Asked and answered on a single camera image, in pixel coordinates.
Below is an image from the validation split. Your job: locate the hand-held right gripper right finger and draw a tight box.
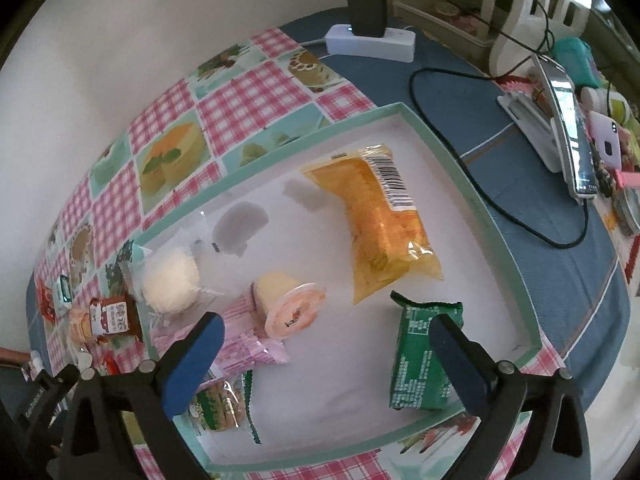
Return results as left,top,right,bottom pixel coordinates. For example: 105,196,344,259
429,314,591,480

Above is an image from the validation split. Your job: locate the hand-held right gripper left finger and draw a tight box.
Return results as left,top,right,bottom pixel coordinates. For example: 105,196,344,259
62,311,226,480

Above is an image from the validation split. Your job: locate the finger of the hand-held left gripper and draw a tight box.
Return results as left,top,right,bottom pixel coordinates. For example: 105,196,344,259
27,363,82,413

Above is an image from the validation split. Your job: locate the green snack packet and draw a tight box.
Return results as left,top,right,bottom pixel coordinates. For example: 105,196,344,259
388,290,467,412

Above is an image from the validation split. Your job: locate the green-white cookie packet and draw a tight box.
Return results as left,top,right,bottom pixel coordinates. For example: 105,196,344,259
186,367,264,446

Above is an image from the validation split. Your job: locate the pink barcode snack packet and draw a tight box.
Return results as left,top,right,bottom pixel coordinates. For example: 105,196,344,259
151,292,292,372

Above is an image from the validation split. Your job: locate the red crinkled snack packet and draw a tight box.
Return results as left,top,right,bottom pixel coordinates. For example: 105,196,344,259
38,284,57,322

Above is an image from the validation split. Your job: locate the white rice cake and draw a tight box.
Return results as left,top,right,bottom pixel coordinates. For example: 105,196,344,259
125,212,227,317

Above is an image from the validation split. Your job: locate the pudding cup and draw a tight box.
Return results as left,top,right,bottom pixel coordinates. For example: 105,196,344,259
251,272,329,340

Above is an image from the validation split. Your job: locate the white tray with green rim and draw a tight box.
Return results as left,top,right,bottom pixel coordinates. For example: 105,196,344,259
122,101,544,473

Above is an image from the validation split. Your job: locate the yellow snack packet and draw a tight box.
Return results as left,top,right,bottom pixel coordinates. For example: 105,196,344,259
300,143,446,306

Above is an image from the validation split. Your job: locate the brown wooden board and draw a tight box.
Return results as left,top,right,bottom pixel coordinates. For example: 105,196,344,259
0,347,32,368

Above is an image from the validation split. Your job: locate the peach snack packet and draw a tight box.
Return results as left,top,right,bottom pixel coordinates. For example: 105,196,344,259
68,306,94,344

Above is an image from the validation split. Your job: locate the brown red sauce packet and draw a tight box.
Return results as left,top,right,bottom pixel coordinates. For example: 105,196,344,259
90,293,144,339

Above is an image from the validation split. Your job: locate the grey-green snack packet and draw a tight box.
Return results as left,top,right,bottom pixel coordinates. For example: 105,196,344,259
56,271,76,307

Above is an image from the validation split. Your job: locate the white phone stand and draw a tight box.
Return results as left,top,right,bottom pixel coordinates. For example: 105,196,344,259
496,80,572,174

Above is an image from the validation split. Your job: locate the pink checked plastic tablecloth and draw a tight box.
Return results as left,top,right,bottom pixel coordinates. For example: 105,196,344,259
32,27,568,480

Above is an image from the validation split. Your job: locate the silver flat device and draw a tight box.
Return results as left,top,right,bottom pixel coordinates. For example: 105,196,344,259
531,54,599,204

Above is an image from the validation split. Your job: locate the pink phone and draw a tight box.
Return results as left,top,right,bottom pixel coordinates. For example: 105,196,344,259
589,111,627,172

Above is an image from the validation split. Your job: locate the teal plastic object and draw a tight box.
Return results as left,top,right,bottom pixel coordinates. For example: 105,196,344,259
551,36,602,89

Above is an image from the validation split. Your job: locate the white power strip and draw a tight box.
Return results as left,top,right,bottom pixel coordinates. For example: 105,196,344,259
323,23,418,64

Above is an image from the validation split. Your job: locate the clear storage tub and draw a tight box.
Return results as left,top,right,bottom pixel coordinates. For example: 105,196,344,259
394,0,490,50

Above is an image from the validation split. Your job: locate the white plastic basket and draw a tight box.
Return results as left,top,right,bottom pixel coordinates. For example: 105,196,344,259
486,0,597,79

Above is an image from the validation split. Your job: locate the black charger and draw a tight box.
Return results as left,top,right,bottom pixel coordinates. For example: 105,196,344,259
347,0,389,39

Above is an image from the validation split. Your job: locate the black cable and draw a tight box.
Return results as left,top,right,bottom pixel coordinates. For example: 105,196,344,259
409,66,594,250

